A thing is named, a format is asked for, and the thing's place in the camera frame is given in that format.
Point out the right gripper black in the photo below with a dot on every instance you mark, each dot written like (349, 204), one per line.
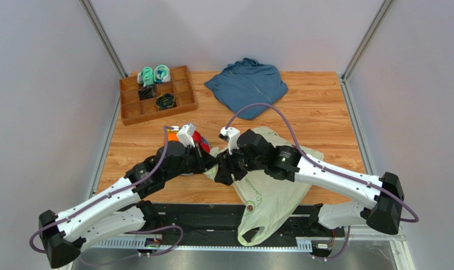
(225, 164)

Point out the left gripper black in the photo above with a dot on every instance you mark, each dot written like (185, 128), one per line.
(205, 161)

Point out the orange fruit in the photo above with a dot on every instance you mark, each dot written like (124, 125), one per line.
(172, 136)

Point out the pale green plastic bag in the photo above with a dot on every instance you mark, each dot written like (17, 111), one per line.
(268, 204)

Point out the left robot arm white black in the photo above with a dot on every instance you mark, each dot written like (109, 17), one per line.
(120, 208)

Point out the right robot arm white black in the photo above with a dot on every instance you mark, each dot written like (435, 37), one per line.
(376, 201)

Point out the blue plate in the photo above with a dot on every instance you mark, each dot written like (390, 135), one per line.
(206, 145)

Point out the dark green yellow sock roll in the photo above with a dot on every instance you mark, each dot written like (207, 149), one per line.
(166, 101)

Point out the blue folded hoodie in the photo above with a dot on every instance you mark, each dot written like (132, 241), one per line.
(247, 82)

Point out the wooden compartment tray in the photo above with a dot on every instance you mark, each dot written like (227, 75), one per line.
(141, 104)

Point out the black sock roll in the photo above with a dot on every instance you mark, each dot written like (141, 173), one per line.
(147, 92)

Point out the teal blue sock roll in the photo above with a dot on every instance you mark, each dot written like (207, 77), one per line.
(162, 74)

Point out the green white sock roll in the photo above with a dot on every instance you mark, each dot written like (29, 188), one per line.
(146, 76)

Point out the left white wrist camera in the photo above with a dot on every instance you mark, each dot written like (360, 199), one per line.
(185, 135)

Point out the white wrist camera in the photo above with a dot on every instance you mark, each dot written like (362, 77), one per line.
(185, 135)
(230, 135)

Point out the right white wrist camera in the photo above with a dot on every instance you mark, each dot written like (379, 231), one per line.
(230, 135)

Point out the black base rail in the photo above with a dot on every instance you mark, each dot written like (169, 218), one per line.
(216, 226)

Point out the left aluminium frame post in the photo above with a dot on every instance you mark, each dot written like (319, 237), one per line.
(103, 37)

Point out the aluminium frame post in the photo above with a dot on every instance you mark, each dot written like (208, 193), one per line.
(376, 23)
(103, 37)

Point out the right aluminium frame post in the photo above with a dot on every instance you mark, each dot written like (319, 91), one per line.
(376, 23)

